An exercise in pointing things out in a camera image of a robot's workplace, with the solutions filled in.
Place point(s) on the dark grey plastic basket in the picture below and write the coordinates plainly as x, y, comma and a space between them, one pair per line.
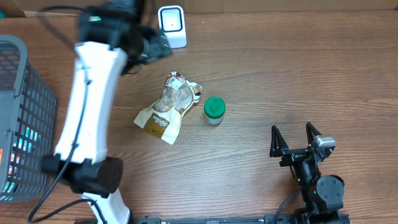
28, 116

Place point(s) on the brown white snack pouch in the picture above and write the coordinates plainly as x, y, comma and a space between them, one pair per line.
163, 118

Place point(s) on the green lid jar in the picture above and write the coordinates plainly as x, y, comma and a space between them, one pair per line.
214, 110

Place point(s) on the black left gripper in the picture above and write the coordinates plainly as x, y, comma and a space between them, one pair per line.
157, 46

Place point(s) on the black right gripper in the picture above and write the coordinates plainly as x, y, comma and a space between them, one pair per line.
280, 149

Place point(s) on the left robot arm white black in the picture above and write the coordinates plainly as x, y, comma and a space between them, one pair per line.
111, 40

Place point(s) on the white barcode scanner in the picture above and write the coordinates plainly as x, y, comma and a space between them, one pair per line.
172, 22

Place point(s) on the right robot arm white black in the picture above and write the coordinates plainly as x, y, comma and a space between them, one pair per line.
322, 195

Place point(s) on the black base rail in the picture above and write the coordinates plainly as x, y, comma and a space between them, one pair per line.
211, 221

